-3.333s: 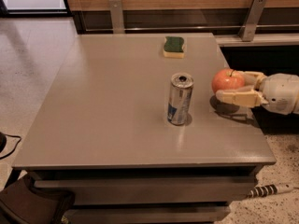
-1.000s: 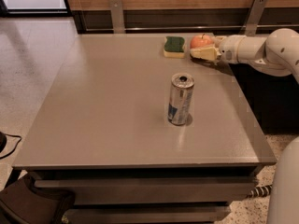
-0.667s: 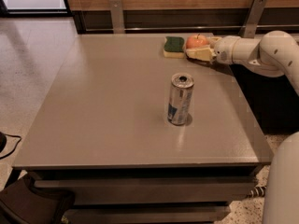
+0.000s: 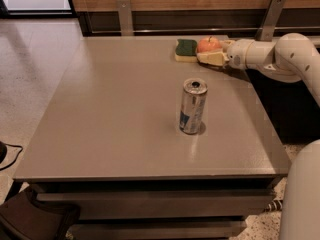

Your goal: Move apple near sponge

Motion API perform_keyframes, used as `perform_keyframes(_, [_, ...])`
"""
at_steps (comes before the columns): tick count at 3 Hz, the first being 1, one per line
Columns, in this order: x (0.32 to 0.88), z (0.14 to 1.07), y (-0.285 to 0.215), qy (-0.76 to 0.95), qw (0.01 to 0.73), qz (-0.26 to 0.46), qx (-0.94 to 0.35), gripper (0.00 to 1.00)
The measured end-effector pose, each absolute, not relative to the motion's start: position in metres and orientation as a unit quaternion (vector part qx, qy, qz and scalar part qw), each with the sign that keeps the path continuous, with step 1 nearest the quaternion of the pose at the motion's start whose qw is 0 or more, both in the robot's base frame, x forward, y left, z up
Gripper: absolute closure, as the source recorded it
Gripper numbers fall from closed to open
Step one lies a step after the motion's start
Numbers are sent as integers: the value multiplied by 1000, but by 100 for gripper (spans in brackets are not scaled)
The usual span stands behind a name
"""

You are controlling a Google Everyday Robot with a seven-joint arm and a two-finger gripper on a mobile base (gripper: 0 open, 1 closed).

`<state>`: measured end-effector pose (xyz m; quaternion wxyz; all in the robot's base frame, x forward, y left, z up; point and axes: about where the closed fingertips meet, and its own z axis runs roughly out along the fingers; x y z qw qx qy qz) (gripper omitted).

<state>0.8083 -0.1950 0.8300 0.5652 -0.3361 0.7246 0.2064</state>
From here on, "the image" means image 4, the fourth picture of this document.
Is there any metal wall rail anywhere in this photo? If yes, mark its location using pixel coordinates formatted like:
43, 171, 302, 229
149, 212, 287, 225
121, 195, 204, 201
90, 26, 320, 35

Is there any lower grey drawer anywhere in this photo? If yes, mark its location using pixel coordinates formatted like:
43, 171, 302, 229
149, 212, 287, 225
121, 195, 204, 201
70, 221, 246, 240

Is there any black white striped handle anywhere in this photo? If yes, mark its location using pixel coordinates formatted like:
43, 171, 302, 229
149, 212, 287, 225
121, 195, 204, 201
265, 200, 283, 212

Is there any upper grey drawer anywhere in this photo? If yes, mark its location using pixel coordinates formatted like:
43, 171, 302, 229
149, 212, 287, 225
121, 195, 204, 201
37, 189, 274, 220

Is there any black round device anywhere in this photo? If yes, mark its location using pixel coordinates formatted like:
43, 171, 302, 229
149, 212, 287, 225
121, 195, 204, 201
0, 141, 7, 163

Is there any red apple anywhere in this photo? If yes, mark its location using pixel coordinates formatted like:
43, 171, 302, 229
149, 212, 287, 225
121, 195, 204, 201
197, 36, 221, 53

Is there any silver energy drink can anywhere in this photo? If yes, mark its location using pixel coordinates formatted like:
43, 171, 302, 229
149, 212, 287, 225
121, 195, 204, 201
179, 78, 208, 135

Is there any black cable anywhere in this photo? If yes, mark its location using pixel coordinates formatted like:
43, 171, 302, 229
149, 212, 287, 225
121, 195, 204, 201
0, 143, 24, 172

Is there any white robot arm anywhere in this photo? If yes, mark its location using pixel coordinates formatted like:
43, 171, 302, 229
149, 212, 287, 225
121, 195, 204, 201
196, 33, 320, 240

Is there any left metal wall bracket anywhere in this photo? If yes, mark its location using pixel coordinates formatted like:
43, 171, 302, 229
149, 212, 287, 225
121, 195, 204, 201
116, 0, 134, 36

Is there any dark brown bag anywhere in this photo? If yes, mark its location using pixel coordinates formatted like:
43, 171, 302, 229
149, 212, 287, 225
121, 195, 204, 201
0, 187, 80, 240

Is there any green yellow sponge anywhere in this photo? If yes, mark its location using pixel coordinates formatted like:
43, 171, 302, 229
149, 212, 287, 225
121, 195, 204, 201
175, 39, 198, 63

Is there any metal wall bracket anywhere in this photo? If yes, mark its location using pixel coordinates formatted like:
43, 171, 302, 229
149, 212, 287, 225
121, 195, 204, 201
116, 0, 134, 36
255, 0, 286, 41

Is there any right metal wall bracket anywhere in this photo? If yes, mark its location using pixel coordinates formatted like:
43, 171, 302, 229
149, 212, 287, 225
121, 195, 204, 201
255, 0, 286, 41

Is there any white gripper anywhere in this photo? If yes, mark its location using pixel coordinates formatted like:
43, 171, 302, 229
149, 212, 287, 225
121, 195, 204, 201
197, 39, 254, 70

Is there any grey drawer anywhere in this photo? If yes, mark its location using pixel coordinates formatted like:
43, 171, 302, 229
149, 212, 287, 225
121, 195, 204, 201
70, 221, 246, 240
37, 189, 274, 220

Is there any grey drawer cabinet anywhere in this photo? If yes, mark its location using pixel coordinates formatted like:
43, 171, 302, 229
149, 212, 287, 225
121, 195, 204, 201
13, 34, 291, 240

